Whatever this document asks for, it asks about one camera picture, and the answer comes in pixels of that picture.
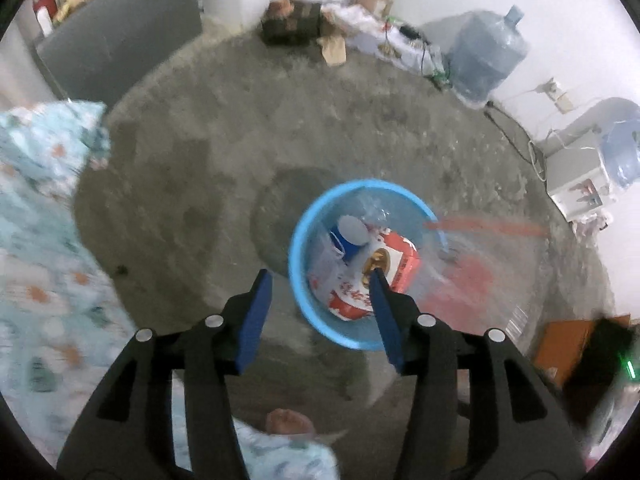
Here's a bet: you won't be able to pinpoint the water jug on dispenser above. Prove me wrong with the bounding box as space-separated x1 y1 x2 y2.
600 118 640 190

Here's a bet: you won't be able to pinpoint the grey bedside cabinet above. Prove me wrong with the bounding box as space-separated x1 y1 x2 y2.
35 0 202 106

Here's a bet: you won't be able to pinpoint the small white bottle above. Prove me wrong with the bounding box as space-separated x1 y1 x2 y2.
36 6 54 38

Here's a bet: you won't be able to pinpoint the red white paper bag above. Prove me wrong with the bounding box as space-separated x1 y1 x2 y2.
307 226 421 322

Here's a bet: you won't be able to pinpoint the floral blue quilt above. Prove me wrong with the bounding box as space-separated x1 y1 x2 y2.
1 101 338 479

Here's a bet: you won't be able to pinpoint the dark cardboard box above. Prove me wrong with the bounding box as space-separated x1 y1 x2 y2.
260 0 322 46

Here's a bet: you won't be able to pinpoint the blue plastic waste basket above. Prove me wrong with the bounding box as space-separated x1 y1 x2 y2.
288 179 437 351

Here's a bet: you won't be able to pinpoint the clear zip bag red contents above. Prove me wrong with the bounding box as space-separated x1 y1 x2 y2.
405 212 550 346

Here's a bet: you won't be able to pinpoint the orange cardboard box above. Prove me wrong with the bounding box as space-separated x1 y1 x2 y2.
531 314 633 388

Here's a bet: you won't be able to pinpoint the white water dispenser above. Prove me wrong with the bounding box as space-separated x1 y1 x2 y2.
546 131 613 222

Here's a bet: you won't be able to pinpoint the red thermos flask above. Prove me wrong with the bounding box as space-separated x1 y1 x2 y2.
32 0 58 18

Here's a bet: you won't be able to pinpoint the black power cable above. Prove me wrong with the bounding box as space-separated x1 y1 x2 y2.
482 100 549 181

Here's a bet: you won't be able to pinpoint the brown paper scrap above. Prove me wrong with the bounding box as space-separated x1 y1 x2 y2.
318 35 346 67

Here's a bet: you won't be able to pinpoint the wall power socket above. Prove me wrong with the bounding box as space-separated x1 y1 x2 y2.
541 78 575 114

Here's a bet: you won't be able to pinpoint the white patterned floor cloth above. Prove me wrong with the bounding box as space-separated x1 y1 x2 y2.
321 3 448 81

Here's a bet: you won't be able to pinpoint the large empty water jug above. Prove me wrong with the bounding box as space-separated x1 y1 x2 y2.
448 6 529 108

